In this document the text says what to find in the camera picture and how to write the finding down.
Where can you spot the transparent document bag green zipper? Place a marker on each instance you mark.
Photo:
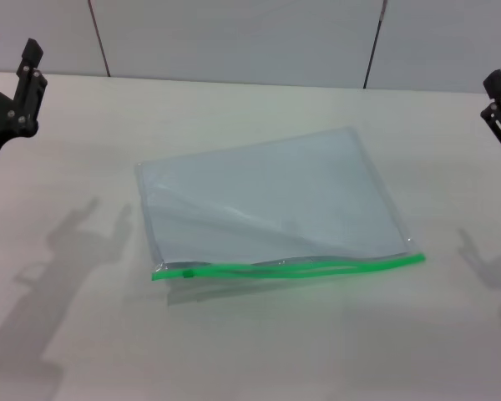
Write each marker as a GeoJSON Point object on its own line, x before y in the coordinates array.
{"type": "Point", "coordinates": [254, 188]}

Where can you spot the green zipper slider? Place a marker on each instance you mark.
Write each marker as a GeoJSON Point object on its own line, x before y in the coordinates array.
{"type": "Point", "coordinates": [188, 274]}

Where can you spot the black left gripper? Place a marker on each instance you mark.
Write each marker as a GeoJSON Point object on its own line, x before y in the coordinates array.
{"type": "Point", "coordinates": [0, 125]}

